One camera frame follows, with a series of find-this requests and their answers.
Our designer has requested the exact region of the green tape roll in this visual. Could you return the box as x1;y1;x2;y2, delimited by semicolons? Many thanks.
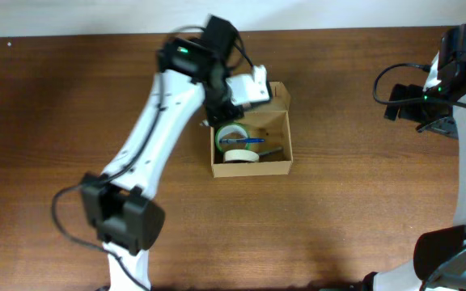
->
214;123;251;153

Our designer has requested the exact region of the blue ballpoint pen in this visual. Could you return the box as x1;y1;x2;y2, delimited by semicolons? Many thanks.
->
219;138;265;145

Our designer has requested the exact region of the cream masking tape roll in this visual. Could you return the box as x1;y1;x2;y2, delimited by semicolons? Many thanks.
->
223;150;260;163

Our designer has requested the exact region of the cardboard box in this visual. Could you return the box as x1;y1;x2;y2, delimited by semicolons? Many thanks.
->
210;82;294;178

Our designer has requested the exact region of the black and white marker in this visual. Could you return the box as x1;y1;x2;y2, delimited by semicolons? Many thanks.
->
258;146;283;158

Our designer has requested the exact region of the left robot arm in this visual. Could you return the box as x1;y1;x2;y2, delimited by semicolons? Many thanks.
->
78;15;272;290

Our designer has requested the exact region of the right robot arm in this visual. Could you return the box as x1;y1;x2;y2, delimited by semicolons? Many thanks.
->
358;24;466;291

